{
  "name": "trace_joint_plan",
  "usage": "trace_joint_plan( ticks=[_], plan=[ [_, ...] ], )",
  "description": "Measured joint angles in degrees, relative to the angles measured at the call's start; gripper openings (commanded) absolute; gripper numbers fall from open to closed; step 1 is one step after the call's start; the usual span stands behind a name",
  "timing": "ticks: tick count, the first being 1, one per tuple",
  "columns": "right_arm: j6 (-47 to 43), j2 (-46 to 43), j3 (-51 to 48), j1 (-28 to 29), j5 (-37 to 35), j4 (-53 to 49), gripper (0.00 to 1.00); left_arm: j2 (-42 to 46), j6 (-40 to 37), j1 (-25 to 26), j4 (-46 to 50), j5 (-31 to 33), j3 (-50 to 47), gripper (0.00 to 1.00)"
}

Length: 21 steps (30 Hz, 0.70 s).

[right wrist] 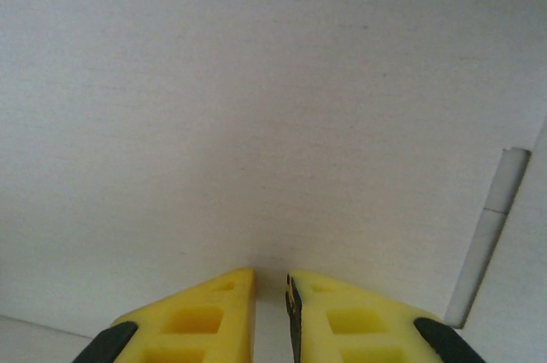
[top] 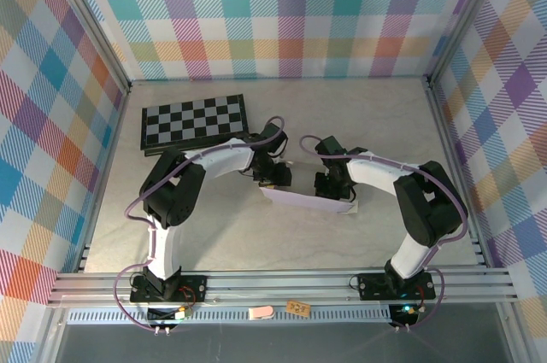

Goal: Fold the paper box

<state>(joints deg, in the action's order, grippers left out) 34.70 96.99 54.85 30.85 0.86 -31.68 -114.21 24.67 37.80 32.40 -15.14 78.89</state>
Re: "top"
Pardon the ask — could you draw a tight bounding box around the perforated grey cable tray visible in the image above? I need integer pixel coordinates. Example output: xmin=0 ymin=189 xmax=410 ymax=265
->
xmin=67 ymin=310 xmax=394 ymax=325

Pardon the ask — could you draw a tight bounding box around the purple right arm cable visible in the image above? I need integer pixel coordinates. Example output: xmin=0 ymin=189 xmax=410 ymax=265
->
xmin=298 ymin=135 xmax=470 ymax=332

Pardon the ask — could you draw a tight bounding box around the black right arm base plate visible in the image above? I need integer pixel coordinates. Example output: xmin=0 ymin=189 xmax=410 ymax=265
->
xmin=356 ymin=272 xmax=437 ymax=301

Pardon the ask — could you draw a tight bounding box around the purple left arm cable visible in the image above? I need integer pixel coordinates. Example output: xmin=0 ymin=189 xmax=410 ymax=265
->
xmin=113 ymin=116 xmax=288 ymax=334

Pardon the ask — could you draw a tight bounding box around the aluminium frame post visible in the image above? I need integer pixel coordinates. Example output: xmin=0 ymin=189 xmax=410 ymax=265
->
xmin=42 ymin=0 xmax=132 ymax=95
xmin=426 ymin=0 xmax=509 ymax=87

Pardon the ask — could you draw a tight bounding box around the small black circuit board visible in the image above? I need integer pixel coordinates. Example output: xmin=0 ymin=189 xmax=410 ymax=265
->
xmin=147 ymin=306 xmax=192 ymax=324
xmin=387 ymin=303 xmax=421 ymax=326

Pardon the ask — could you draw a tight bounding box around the black and grey chessboard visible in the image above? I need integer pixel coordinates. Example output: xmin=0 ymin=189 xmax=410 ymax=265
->
xmin=139 ymin=93 xmax=251 ymax=158

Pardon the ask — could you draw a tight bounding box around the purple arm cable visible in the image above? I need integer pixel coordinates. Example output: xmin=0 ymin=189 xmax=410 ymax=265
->
xmin=113 ymin=116 xmax=288 ymax=334
xmin=298 ymin=135 xmax=470 ymax=332

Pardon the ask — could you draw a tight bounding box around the pink and white eraser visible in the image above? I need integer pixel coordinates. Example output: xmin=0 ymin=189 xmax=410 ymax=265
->
xmin=248 ymin=305 xmax=274 ymax=321

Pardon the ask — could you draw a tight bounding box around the aluminium frame cross rail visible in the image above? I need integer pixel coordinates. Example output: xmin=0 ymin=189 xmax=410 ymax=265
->
xmin=46 ymin=267 xmax=521 ymax=307

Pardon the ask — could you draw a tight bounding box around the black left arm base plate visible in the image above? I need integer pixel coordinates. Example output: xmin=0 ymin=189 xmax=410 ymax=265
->
xmin=130 ymin=275 xmax=209 ymax=304

